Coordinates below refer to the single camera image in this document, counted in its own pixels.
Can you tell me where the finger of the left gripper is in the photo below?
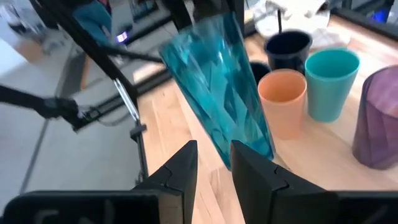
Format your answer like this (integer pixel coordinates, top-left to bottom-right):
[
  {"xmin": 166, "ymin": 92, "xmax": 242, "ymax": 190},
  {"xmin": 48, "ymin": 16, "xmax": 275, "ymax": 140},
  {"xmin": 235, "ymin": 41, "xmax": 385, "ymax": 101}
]
[
  {"xmin": 192, "ymin": 0, "xmax": 246, "ymax": 20},
  {"xmin": 162, "ymin": 0, "xmax": 196, "ymax": 31}
]

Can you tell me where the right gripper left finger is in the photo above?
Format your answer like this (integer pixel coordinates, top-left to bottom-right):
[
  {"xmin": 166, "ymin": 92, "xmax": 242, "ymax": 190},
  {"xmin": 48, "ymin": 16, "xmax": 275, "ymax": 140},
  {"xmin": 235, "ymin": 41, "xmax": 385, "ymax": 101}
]
[{"xmin": 132, "ymin": 139, "xmax": 199, "ymax": 224}]

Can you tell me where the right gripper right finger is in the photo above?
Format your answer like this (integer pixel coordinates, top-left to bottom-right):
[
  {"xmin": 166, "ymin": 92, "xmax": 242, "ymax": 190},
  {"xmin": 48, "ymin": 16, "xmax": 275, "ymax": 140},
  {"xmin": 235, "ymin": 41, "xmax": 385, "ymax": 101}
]
[{"xmin": 230, "ymin": 139, "xmax": 326, "ymax": 224}]

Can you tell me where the teal faceted plastic tumbler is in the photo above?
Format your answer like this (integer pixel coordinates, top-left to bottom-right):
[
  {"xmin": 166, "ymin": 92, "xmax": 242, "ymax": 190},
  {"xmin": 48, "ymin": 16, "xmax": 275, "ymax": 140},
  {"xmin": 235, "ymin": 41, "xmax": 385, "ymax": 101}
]
[{"xmin": 158, "ymin": 11, "xmax": 276, "ymax": 171}]

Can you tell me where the peach orange plastic cup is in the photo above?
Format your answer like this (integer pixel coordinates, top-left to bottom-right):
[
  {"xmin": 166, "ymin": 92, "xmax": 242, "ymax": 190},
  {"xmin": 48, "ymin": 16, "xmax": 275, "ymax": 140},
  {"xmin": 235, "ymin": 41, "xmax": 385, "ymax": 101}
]
[{"xmin": 257, "ymin": 68, "xmax": 308, "ymax": 141}]

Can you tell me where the green plastic cup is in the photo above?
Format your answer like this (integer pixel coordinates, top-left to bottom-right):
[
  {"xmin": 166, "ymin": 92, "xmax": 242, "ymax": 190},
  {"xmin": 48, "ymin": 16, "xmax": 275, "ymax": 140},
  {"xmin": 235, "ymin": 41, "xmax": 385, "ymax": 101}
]
[{"xmin": 304, "ymin": 48, "xmax": 361, "ymax": 123}]

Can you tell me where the purple faceted plastic tumbler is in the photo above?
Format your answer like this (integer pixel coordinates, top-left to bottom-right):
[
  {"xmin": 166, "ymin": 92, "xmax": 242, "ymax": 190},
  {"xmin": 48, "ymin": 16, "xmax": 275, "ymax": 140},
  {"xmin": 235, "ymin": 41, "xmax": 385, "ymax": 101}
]
[{"xmin": 351, "ymin": 65, "xmax": 398, "ymax": 170}]

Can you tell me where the black smartphone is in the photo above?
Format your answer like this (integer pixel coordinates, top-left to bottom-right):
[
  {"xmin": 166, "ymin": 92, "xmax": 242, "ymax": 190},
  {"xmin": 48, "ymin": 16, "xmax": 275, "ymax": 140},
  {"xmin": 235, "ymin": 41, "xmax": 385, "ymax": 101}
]
[{"xmin": 115, "ymin": 30, "xmax": 129, "ymax": 44}]

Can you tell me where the white cloth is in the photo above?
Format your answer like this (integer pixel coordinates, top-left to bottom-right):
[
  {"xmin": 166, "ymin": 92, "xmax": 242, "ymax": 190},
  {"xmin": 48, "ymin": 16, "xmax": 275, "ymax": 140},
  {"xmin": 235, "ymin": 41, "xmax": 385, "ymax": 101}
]
[{"xmin": 252, "ymin": 0, "xmax": 352, "ymax": 50}]

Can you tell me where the person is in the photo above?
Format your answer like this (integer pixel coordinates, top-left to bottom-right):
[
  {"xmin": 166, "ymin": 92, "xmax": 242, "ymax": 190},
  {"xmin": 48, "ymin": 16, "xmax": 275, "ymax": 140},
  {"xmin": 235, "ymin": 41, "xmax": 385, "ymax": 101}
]
[{"xmin": 72, "ymin": 0, "xmax": 113, "ymax": 46}]

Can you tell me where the black computer tower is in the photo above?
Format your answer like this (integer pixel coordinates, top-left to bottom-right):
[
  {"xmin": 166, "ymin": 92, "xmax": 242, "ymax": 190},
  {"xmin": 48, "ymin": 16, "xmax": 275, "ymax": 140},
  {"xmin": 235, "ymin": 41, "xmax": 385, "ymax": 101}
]
[{"xmin": 369, "ymin": 4, "xmax": 392, "ymax": 25}]

